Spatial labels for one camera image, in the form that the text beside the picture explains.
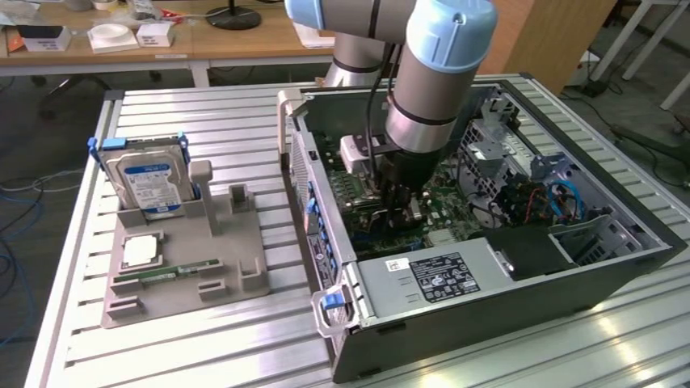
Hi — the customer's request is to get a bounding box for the white paper pile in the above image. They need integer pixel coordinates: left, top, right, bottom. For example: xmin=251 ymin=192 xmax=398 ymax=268
xmin=292 ymin=18 xmax=338 ymax=51

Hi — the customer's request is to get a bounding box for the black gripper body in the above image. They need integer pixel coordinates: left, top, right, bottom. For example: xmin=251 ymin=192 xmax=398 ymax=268
xmin=384 ymin=150 xmax=439 ymax=192

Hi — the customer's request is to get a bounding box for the black and grey PC case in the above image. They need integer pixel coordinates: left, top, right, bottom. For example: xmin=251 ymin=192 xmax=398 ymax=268
xmin=275 ymin=78 xmax=687 ymax=384

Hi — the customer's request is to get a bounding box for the grey power supply unit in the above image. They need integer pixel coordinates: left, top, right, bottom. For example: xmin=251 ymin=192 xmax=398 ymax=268
xmin=355 ymin=238 xmax=519 ymax=318

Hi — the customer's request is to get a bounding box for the green graphics card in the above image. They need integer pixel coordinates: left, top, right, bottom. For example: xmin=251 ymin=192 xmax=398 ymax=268
xmin=352 ymin=192 xmax=427 ymax=239

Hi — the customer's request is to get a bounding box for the wooden cabinet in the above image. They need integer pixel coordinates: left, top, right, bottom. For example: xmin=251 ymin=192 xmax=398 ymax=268
xmin=474 ymin=0 xmax=619 ymax=95

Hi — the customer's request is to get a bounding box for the green motherboard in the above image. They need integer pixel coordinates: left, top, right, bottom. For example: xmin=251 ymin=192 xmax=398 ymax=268
xmin=323 ymin=161 xmax=486 ymax=259

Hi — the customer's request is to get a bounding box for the black and white box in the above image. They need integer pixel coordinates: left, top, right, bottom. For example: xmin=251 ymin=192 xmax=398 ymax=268
xmin=15 ymin=24 xmax=73 ymax=53

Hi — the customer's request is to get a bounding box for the blue disk wire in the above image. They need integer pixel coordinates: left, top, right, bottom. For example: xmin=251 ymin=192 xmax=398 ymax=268
xmin=546 ymin=179 xmax=589 ymax=225

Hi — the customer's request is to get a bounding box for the silver CPU chip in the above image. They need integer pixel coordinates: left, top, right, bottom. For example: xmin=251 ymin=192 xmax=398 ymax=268
xmin=120 ymin=234 xmax=164 ymax=268

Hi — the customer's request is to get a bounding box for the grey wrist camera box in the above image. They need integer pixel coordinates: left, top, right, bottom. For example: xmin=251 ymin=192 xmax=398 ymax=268
xmin=339 ymin=134 xmax=402 ymax=175

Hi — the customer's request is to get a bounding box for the silver chipset heatsink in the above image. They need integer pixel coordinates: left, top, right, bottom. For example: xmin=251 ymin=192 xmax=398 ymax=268
xmin=427 ymin=230 xmax=458 ymax=248

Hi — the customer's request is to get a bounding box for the white labelled box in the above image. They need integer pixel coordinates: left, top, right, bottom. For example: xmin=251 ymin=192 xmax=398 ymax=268
xmin=135 ymin=21 xmax=176 ymax=49

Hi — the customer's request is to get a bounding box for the hard disk with blue bracket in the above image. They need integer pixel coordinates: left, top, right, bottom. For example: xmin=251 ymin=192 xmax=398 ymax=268
xmin=87 ymin=131 xmax=192 ymax=221

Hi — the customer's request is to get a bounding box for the black monitor stand base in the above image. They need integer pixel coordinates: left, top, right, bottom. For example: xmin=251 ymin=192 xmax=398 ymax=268
xmin=204 ymin=0 xmax=264 ymax=31

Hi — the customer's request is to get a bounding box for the black floor cable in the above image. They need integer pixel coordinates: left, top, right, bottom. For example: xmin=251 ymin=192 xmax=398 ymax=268
xmin=559 ymin=80 xmax=690 ymax=188

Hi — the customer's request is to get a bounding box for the white table frame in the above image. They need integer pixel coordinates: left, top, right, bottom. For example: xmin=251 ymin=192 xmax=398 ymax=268
xmin=589 ymin=0 xmax=690 ymax=111

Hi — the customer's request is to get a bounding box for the wooden desk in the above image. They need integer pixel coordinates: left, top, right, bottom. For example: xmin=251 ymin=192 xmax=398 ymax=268
xmin=0 ymin=0 xmax=339 ymax=88

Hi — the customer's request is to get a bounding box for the green RAM stick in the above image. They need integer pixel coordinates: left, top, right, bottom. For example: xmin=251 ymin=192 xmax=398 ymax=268
xmin=114 ymin=259 xmax=224 ymax=285

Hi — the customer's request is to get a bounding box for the blue floor cable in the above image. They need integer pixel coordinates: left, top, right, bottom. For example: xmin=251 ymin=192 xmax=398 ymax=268
xmin=0 ymin=177 xmax=48 ymax=349

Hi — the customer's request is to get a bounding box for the white round-topped block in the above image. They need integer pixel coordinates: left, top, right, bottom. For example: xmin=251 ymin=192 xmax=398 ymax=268
xmin=87 ymin=23 xmax=142 ymax=55

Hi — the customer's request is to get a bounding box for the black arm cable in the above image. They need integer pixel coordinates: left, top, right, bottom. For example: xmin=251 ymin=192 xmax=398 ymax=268
xmin=364 ymin=42 xmax=404 ymax=181

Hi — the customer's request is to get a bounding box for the grey parts rack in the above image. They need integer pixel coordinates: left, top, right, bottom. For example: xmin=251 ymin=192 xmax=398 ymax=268
xmin=100 ymin=159 xmax=271 ymax=330

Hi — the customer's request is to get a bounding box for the metal drive cage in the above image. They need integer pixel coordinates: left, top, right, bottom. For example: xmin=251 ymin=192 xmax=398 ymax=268
xmin=458 ymin=86 xmax=543 ymax=201

